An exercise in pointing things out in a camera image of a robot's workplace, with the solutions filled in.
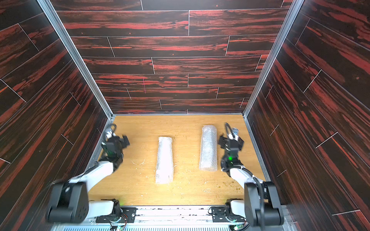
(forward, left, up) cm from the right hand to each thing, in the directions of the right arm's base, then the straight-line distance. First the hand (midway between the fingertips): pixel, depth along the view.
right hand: (234, 136), depth 86 cm
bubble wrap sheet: (-17, +42, -11) cm, 46 cm away
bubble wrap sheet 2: (-11, +15, -8) cm, 21 cm away
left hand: (-3, +72, -1) cm, 72 cm away
